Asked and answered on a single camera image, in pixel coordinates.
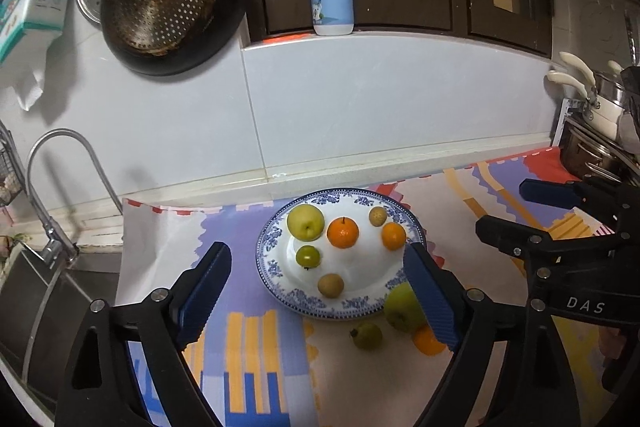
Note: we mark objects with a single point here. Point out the tall chrome spring faucet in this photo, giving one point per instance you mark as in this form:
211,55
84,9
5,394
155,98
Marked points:
57,252

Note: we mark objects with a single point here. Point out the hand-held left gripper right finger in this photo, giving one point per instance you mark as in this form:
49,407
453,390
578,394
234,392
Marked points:
430,297

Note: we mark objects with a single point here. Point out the yellow-green apple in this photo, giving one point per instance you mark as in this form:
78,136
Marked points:
305,222

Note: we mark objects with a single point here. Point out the steel kitchen sink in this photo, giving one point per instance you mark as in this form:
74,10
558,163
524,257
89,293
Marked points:
50,322

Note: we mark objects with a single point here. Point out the brown longan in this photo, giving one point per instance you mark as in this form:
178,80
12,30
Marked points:
330,285

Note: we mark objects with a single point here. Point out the white plastic bag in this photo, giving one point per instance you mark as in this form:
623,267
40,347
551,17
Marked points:
25,77

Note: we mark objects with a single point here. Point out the person's right hand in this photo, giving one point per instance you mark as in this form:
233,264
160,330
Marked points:
609,343

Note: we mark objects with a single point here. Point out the chrome gooseneck faucet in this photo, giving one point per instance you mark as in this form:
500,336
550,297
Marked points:
65,133

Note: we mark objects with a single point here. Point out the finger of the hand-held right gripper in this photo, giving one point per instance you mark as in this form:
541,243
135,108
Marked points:
550,193
500,234

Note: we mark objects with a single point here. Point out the green apple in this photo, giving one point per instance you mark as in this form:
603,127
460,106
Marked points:
400,307

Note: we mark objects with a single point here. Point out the metal pot rack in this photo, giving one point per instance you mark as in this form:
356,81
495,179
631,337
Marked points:
562,122

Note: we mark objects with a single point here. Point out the orange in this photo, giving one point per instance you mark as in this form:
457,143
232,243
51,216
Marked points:
393,236
343,232
425,342

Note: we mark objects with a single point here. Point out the blue patterned white plate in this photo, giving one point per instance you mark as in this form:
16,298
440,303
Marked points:
360,267

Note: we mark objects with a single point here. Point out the large steel pot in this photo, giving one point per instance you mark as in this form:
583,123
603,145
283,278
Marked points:
585,154

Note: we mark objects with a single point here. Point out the colourful patterned tablecloth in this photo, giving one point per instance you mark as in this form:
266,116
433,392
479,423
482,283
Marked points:
280,357

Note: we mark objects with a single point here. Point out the small green tangerine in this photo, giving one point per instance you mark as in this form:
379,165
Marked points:
307,256
366,336

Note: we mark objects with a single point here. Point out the brown kiwi back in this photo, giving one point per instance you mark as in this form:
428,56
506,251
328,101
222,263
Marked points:
378,216

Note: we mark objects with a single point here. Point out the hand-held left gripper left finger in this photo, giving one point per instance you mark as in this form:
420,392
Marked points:
200,297

